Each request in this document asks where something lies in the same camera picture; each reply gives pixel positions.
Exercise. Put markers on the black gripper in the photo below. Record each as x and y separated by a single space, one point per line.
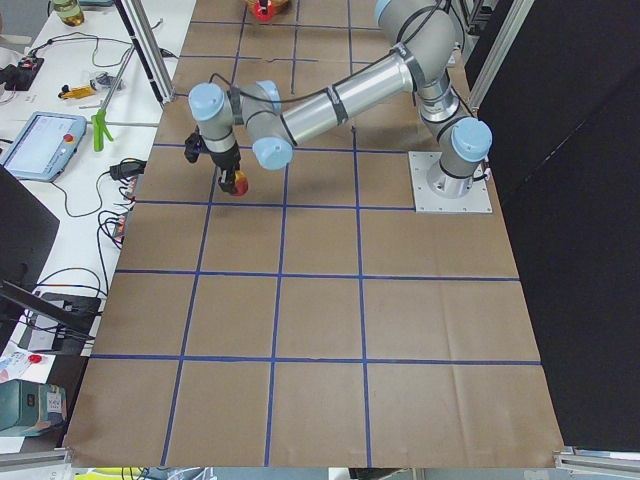
226 160

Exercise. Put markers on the red yellow apple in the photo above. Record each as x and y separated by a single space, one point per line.
241 184

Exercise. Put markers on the dark red apple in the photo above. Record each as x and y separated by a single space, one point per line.
263 10

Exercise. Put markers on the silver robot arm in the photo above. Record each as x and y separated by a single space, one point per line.
421 35

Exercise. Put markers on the brown wicker basket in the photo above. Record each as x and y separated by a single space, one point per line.
280 5

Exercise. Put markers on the blue teach pendant tablet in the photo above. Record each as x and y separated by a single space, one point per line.
44 146

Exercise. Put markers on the black monitor stand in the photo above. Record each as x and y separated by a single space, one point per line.
28 232

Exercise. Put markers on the teal box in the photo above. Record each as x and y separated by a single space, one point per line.
30 409

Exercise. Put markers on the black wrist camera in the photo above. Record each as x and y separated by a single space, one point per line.
193 147

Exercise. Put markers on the green handled grabber tool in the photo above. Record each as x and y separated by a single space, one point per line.
100 130

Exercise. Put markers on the aluminium frame post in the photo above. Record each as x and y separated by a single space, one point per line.
137 25

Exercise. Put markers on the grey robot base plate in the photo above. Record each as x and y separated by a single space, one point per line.
435 192

